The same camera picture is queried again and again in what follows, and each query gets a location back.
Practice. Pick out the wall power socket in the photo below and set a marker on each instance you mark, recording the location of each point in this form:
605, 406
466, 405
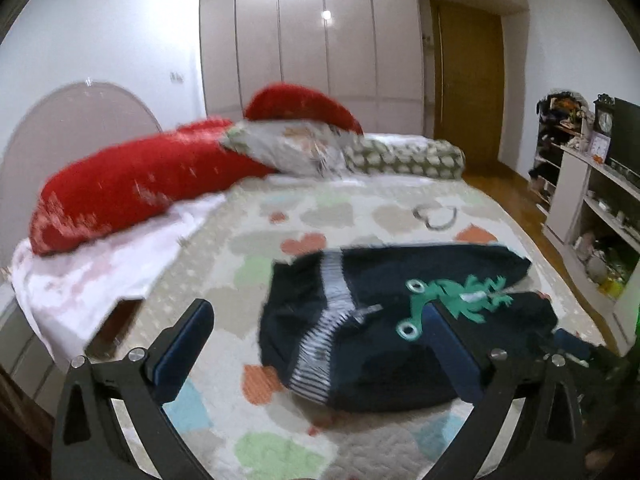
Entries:
176, 78

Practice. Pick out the heart patterned quilt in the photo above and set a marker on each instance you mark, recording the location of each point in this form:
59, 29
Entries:
235, 417

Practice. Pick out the white shelf unit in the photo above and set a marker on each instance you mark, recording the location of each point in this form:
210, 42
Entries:
592, 214

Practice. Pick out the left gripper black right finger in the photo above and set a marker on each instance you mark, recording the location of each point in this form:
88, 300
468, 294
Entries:
548, 441

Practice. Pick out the beige wardrobe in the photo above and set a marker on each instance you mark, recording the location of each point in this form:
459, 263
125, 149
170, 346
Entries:
366, 54

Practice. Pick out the red back pillow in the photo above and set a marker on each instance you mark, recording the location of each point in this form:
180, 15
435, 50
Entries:
283, 101

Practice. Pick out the long red pillow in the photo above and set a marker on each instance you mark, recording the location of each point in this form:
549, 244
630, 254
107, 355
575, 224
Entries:
126, 184

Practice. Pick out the grey floral pillow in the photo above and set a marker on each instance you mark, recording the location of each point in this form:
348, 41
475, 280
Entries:
303, 148

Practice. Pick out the white bed sheet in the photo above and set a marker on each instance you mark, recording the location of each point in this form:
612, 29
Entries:
66, 298

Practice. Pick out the brown wooden door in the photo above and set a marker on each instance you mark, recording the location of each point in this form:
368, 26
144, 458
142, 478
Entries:
469, 82

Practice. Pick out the black mantel clock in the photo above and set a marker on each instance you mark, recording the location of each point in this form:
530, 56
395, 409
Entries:
604, 107

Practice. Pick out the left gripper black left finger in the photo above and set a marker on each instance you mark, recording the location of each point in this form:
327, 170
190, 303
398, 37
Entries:
88, 441

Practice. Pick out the navy striped child pants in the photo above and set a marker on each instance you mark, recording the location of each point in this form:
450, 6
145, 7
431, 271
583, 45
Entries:
343, 327

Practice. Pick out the rounded beige headboard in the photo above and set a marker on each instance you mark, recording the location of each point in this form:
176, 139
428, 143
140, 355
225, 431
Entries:
68, 124

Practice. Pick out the olive dotted bolster pillow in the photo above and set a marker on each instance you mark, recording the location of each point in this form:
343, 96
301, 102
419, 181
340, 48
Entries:
417, 156

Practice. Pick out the small photo frame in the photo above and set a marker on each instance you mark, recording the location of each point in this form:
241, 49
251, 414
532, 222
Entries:
599, 147

